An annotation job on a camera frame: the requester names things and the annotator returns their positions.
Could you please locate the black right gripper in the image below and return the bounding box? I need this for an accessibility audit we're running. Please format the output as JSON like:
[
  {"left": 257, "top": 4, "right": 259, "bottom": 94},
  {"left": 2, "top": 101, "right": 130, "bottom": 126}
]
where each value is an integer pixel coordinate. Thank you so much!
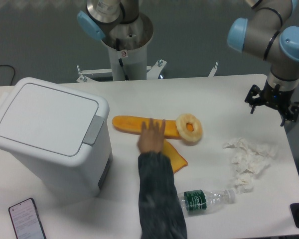
[{"left": 245, "top": 73, "right": 299, "bottom": 126}]

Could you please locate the long orange peel slice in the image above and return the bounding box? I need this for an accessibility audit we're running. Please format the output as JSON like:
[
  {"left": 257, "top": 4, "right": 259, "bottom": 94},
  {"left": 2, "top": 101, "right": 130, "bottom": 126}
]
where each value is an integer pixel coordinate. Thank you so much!
[{"left": 112, "top": 116, "right": 181, "bottom": 139}]

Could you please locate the dark sleeved forearm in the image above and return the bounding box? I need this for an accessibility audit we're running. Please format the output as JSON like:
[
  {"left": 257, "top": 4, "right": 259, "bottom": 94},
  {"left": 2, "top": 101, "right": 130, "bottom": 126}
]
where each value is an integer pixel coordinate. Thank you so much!
[{"left": 138, "top": 151, "right": 187, "bottom": 239}]

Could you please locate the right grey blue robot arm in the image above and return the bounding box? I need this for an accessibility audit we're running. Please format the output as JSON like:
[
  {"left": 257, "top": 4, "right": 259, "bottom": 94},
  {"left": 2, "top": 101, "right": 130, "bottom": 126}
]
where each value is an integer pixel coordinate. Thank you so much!
[{"left": 227, "top": 0, "right": 299, "bottom": 125}]

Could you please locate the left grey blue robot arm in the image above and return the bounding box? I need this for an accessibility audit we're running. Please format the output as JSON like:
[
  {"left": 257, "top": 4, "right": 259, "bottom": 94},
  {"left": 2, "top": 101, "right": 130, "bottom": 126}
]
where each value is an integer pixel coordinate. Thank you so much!
[{"left": 77, "top": 0, "right": 240, "bottom": 81}]

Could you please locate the white plastic trash can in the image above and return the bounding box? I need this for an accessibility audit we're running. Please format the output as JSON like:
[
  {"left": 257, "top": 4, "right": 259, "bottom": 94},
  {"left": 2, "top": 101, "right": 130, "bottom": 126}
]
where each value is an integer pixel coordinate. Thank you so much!
[{"left": 0, "top": 77, "right": 113, "bottom": 196}]

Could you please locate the person's bare hand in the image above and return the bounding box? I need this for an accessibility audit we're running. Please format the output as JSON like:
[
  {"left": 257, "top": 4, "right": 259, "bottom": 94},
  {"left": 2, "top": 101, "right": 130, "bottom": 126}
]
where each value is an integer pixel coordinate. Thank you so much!
[{"left": 137, "top": 119, "right": 165, "bottom": 153}]

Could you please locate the crumpled white tissue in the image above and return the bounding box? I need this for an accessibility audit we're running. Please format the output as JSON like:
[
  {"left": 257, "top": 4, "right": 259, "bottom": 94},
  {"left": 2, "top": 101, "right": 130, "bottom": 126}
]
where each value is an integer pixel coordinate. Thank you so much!
[{"left": 223, "top": 137, "right": 278, "bottom": 194}]

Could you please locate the small orange peel piece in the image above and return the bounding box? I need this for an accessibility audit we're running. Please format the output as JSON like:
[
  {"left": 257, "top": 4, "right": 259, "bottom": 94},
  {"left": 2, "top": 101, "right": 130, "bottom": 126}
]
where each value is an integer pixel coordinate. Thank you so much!
[{"left": 162, "top": 139, "right": 188, "bottom": 174}]

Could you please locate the clear bottle green label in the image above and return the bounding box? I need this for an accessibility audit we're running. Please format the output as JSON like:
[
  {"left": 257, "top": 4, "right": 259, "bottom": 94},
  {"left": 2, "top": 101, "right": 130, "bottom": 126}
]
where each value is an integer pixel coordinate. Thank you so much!
[{"left": 178, "top": 189, "right": 236, "bottom": 217}]

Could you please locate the black smartphone lit screen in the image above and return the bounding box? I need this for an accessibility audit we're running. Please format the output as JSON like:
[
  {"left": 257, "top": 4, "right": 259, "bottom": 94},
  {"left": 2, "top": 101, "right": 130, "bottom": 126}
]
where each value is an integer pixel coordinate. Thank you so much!
[{"left": 8, "top": 197, "right": 46, "bottom": 239}]

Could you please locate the pale pineapple ring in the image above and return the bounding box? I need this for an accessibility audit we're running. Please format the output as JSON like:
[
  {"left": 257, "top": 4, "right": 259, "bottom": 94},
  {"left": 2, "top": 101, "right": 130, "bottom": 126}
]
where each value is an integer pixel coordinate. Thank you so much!
[{"left": 175, "top": 113, "right": 203, "bottom": 146}]

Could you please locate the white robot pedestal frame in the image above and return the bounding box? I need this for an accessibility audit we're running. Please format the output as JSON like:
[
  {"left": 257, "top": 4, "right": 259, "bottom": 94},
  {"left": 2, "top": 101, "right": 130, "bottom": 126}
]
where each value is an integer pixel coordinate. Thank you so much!
[{"left": 76, "top": 12, "right": 220, "bottom": 83}]

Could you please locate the black cable on floor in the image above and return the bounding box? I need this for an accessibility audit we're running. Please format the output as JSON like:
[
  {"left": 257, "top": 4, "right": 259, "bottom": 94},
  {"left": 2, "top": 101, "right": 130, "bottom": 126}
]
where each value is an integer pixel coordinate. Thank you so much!
[{"left": 0, "top": 64, "right": 16, "bottom": 87}]

